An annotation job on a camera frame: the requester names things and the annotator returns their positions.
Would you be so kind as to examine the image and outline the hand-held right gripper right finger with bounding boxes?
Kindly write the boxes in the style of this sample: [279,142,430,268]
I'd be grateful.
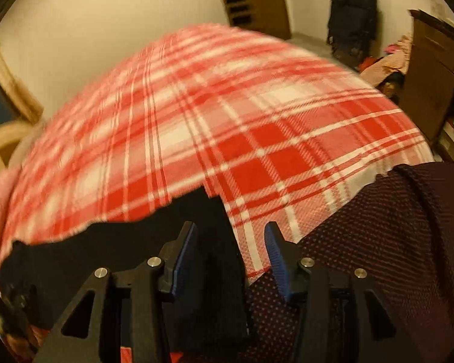
[264,221,422,363]

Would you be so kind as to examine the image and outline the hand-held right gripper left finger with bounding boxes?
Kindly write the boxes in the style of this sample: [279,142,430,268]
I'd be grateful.
[33,220,197,363]

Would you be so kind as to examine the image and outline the black pants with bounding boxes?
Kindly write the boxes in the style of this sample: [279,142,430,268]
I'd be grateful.
[0,187,252,352]

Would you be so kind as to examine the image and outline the person's dark dotted clothing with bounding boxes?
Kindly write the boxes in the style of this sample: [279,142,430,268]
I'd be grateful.
[182,162,454,363]

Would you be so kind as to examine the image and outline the red plaid bed sheet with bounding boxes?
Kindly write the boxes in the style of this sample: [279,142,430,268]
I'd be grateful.
[0,23,436,299]

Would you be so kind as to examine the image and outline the cream and brown headboard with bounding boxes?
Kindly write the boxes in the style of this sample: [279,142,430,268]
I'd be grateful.
[0,120,46,182]

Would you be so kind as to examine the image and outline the pile of colourful clothes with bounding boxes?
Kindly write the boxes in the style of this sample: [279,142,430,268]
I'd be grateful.
[357,34,415,99]

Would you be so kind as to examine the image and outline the brown wooden cabinet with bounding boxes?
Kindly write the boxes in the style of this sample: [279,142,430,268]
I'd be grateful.
[396,9,454,141]

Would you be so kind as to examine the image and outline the wooden slatted chair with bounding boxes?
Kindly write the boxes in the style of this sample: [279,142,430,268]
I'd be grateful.
[222,0,252,27]

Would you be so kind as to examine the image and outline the black backpack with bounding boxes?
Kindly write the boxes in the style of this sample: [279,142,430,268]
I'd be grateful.
[326,0,379,61]

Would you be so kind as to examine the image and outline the brown wooden door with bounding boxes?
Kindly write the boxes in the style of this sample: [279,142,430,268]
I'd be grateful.
[239,0,292,41]

